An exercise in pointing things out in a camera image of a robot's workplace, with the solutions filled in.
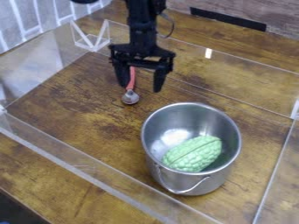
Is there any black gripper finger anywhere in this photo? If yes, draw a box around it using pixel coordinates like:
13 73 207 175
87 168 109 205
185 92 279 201
113 61 131 88
153 67 168 93

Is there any green bitter gourd toy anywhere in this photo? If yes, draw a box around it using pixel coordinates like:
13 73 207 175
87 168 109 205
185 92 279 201
163 136 221 172

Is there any black wall strip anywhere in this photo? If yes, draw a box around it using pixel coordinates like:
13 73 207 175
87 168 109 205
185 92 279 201
189 7 267 32

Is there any black cable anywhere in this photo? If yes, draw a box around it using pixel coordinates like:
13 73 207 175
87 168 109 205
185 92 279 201
69 0 176 39

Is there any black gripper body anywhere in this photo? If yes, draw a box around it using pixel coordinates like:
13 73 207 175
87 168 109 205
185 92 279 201
108 22 175 73

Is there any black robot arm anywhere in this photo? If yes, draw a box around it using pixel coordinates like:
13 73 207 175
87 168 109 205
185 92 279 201
108 0 175 93

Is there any orange handled metal spoon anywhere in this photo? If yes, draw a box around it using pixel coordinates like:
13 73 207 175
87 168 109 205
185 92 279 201
121 66 140 105

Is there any stainless steel pot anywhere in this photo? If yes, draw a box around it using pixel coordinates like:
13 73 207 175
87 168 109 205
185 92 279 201
141 102 242 196

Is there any clear acrylic corner bracket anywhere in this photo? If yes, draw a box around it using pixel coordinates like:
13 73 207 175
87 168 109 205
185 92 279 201
69 20 111 52

